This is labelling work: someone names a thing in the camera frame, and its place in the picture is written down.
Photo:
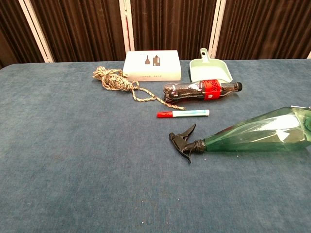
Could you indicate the green spray bottle black trigger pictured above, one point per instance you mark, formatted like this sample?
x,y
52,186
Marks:
x,y
243,139

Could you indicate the cola bottle red label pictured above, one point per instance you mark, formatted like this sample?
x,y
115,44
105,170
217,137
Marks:
x,y
184,92

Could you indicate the white marker red cap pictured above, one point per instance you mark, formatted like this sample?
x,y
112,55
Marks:
x,y
189,113

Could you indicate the white cardboard box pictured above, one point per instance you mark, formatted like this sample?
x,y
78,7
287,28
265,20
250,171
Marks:
x,y
150,70

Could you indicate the mint green plastic dustpan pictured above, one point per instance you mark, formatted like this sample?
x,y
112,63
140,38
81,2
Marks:
x,y
209,70

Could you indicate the blue table cloth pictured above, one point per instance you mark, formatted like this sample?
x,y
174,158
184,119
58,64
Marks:
x,y
85,157

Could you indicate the dark brown curtain panel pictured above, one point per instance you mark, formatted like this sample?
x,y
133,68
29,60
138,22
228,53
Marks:
x,y
12,29
267,29
80,29
172,24

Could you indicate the white partition frame post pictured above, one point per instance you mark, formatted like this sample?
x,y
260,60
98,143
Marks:
x,y
216,26
127,26
36,29

